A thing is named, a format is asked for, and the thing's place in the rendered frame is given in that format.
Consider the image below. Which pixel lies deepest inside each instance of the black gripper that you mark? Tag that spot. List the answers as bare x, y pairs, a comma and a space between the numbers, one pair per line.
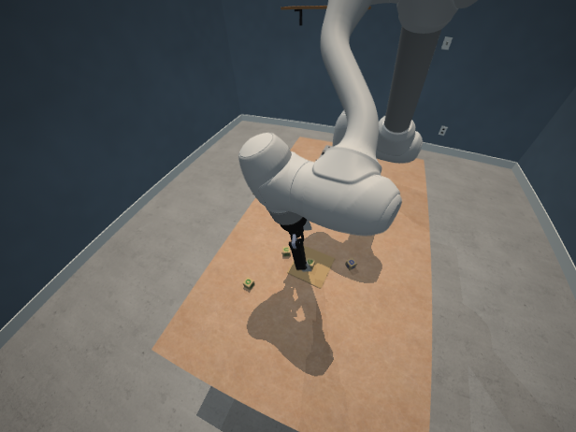
296, 245

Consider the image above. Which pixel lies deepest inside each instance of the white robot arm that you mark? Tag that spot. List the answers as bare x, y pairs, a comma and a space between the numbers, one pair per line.
344, 190

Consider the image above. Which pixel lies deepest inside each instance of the tan flat mat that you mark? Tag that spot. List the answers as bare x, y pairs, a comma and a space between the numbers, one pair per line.
318, 274

